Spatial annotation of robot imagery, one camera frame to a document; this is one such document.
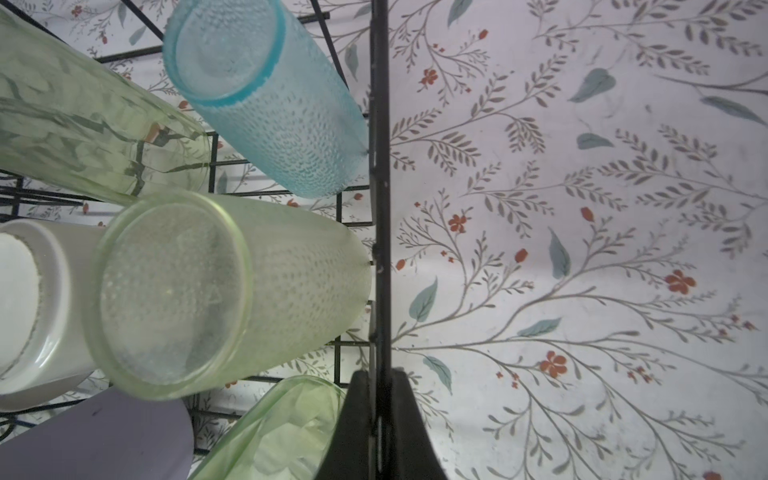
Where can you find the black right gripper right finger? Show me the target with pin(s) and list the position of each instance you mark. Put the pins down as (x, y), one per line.
(410, 454)

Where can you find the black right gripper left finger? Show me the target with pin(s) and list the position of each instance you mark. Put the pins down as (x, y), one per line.
(348, 455)

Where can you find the black wire dish rack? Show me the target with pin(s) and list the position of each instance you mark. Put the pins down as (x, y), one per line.
(379, 341)

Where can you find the short green glass cup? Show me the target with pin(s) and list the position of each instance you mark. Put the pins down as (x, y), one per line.
(286, 435)

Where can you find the pale frosted green cup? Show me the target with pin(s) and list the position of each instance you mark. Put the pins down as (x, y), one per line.
(190, 291)

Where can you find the lavender plastic cup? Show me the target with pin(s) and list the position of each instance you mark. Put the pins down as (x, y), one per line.
(109, 436)

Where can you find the red and cream mug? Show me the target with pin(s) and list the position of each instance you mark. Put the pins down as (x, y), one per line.
(45, 269)

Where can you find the teal textured glass cup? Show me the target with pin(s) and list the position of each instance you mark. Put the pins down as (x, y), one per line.
(252, 71)

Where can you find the tall green glass tumbler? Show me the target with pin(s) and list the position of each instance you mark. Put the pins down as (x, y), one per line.
(68, 121)

